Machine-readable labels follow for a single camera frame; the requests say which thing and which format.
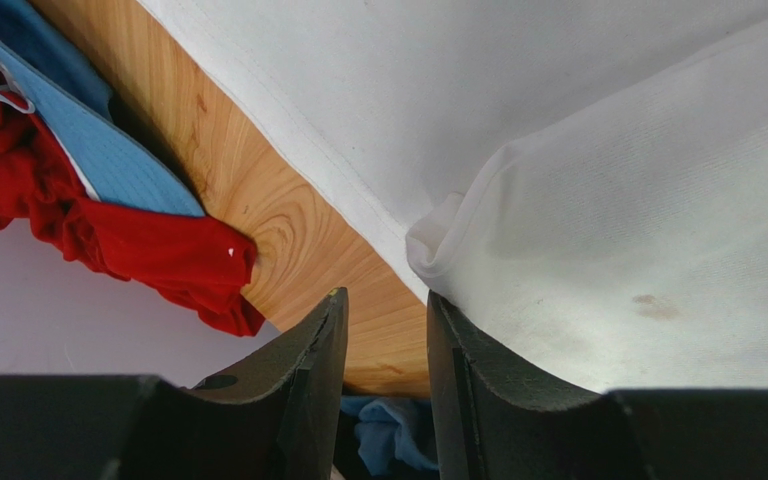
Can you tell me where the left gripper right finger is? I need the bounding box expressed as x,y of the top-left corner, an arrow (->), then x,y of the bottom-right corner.
427,294 -> 768,479

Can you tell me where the red t-shirt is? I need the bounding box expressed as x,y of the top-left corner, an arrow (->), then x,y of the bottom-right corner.
0,74 -> 265,337

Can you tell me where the blue cloth under stack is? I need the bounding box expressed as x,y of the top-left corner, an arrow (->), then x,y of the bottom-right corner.
340,396 -> 440,478

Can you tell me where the white printed t-shirt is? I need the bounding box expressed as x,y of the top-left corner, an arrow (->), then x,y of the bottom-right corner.
145,1 -> 768,392

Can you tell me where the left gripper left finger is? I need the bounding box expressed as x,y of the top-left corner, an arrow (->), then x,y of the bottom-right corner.
0,288 -> 348,479

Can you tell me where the light blue cap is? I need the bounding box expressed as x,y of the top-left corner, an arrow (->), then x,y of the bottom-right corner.
0,1 -> 206,217

